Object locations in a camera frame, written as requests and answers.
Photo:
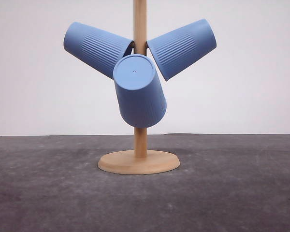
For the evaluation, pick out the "blue ribbed cup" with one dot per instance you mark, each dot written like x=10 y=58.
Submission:
x=140 y=91
x=177 y=49
x=96 y=46

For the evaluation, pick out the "wooden cup tree stand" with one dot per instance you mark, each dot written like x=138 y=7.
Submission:
x=141 y=161

